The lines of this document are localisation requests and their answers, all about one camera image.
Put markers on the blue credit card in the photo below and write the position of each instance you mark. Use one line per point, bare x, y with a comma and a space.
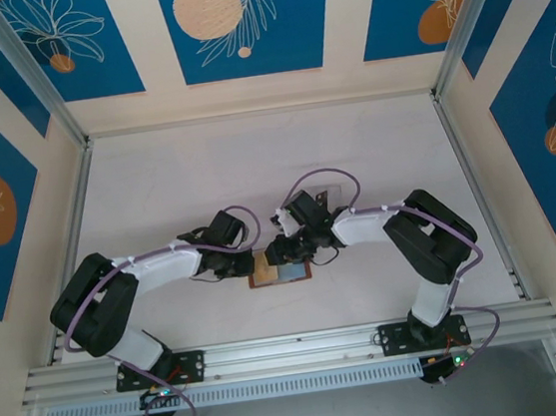
293, 271

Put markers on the tan credit card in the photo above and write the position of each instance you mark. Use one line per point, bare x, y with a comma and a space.
265, 273

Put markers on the brown leather card holder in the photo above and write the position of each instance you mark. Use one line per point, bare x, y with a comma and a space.
286, 282

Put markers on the clear acrylic card stand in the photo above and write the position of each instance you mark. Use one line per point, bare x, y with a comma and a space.
335, 191

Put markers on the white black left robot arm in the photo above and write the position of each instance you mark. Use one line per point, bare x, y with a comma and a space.
164, 268

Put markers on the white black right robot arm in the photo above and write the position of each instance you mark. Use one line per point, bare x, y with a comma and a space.
366, 228

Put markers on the black left controller box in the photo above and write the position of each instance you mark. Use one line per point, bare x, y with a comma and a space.
158, 415

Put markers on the black controller box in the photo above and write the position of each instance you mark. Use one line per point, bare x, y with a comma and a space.
435, 373
158, 415

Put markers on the black right controller box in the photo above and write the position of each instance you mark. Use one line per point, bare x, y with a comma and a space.
435, 373

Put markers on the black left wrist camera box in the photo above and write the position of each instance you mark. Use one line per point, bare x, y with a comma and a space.
225, 229

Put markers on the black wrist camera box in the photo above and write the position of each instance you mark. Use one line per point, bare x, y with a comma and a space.
225, 229
305, 207

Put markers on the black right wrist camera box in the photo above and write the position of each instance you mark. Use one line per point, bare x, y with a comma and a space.
305, 207

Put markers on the wide aluminium base rail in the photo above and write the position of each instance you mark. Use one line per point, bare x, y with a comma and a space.
294, 351

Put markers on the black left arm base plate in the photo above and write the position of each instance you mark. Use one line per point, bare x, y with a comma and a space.
195, 365

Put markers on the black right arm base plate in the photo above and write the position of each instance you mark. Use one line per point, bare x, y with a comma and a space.
393, 340

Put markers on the aluminium table side rail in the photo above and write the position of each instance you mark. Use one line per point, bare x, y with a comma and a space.
79, 200
470, 171

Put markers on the aluminium frame post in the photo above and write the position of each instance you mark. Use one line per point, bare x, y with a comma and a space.
480, 19
32, 70

